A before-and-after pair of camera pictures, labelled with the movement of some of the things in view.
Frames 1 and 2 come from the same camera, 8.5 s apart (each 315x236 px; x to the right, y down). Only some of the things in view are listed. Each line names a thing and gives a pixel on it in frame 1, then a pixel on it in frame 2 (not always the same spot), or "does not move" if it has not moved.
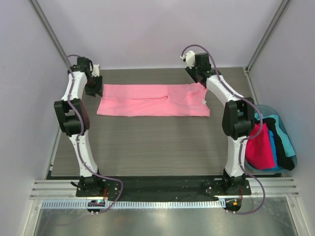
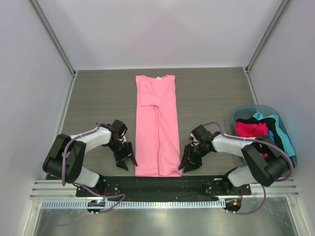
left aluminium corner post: x=52 y=33 does not move
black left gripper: x=98 y=89 -> x=127 y=153
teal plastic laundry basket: x=265 y=110 does not move
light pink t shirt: x=153 y=100 -> x=157 y=152
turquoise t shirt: x=288 y=146 does not move
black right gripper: x=194 y=75 -> x=192 y=157
